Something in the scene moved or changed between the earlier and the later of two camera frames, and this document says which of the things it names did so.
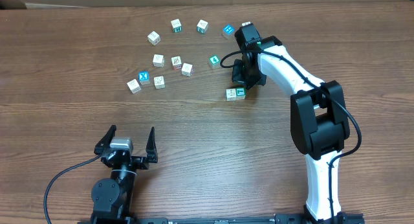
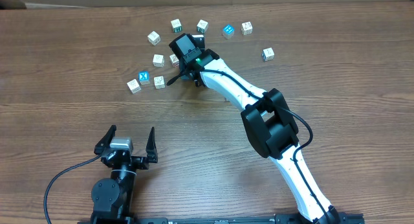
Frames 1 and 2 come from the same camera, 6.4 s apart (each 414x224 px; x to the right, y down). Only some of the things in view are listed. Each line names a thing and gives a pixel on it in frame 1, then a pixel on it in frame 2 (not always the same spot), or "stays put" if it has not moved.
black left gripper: (141, 161) stays put
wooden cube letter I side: (160, 82) stays put
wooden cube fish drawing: (134, 86) stays put
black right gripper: (239, 77) → (184, 65)
